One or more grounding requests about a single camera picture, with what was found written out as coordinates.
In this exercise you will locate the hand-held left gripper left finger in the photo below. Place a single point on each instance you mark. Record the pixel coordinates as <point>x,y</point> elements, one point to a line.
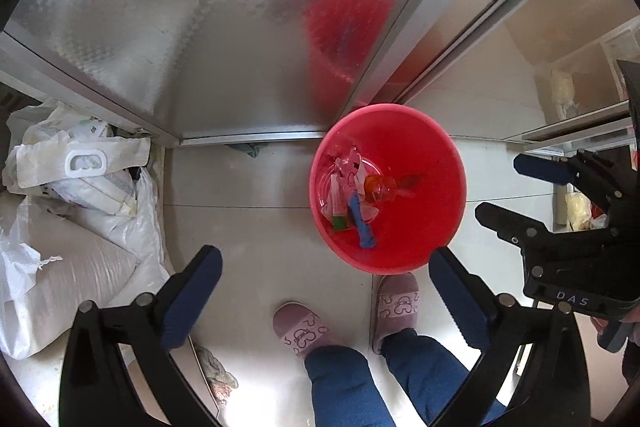
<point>192,302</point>

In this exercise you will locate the pink clear wrapper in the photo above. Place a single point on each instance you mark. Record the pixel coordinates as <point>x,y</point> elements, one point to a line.
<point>352,179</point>

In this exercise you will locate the open storage shelf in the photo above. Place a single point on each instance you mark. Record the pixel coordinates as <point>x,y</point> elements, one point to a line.
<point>500,57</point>

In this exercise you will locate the person's blue trousers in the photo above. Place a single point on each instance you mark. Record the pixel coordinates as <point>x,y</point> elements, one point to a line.
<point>345,387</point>

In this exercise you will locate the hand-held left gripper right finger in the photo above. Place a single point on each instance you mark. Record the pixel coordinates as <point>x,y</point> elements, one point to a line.
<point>460,302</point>

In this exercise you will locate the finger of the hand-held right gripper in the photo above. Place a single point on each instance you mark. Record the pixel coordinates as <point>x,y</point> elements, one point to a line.
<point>542,168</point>
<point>505,219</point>

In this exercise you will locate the grey floor rag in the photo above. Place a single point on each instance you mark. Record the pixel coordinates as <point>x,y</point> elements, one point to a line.
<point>215,372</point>

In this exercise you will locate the pink right slipper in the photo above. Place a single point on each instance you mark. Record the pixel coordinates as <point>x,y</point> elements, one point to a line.
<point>395,307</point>

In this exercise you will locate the red plastic bucket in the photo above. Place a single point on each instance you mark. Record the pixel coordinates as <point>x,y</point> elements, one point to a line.
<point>430,187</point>

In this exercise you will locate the yellowish plastic bag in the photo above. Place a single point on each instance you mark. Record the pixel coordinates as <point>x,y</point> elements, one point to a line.
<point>580,209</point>
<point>562,92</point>

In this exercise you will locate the pink slipper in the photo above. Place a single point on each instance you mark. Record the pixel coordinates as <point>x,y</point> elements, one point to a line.
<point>300,327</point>
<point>395,307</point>

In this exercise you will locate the metal under-sink cabinet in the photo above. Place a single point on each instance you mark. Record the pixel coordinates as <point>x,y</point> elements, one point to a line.
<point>150,32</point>

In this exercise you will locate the person's right hand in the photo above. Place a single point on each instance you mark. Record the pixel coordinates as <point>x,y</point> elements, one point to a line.
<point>634,314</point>

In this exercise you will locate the small green wrapper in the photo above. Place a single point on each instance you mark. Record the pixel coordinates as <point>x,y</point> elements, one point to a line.
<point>340,223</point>

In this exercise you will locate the blue snack wrapper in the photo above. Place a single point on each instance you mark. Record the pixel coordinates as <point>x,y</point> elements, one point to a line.
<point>361,222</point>

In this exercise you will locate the white woven sack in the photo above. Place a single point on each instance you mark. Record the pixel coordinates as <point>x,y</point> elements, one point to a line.
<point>75,267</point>

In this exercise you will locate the pink left slipper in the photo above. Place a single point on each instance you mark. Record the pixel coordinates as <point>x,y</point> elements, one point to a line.
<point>300,327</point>

